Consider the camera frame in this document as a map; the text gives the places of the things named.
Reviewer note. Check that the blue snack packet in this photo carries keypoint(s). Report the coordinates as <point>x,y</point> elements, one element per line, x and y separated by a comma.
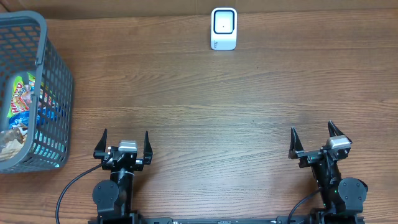
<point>18,119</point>

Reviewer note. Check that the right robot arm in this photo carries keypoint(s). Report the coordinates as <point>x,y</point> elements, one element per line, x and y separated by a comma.
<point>342,198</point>

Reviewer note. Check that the white barcode scanner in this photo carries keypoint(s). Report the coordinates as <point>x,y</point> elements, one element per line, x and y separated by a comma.
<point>224,28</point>

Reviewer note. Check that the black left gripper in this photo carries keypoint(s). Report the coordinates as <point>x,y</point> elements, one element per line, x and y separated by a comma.
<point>99,152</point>

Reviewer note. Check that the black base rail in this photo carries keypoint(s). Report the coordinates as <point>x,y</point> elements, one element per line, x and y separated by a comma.
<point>217,221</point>

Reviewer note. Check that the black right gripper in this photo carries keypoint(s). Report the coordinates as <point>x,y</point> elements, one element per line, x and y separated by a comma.
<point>308,156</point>

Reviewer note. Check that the green Haribo candy bag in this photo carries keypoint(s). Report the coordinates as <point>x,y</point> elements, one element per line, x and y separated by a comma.
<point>21,97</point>

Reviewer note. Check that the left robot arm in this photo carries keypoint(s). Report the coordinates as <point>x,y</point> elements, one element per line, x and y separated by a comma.
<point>113,197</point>

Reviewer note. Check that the brown nut snack bag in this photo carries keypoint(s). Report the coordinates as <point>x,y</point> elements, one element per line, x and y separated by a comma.
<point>12,141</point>

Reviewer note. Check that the grey plastic mesh basket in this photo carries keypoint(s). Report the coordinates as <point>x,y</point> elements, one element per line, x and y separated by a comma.
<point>25,47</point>

